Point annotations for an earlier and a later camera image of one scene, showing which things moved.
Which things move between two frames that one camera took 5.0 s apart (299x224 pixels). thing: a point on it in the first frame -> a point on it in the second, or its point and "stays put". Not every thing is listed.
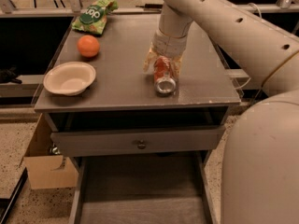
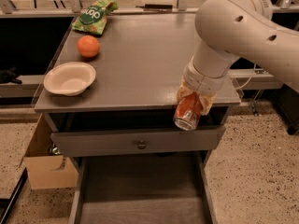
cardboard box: (45, 169) stays put
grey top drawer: (137, 141) stays put
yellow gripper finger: (150, 59) -> (184, 90)
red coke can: (163, 78) -> (187, 112)
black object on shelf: (7, 76) stays put
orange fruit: (88, 46) stays put
